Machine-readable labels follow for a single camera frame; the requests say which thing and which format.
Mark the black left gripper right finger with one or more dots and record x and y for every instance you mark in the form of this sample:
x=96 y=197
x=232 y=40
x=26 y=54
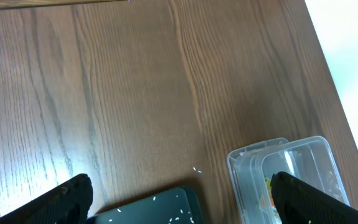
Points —
x=298 y=202

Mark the clear plastic waste bin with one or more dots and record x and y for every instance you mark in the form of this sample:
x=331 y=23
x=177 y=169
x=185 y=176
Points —
x=252 y=167

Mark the black waste tray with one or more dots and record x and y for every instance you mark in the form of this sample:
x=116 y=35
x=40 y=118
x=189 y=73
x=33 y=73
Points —
x=178 y=205

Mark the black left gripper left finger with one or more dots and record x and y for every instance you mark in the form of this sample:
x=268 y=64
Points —
x=67 y=203

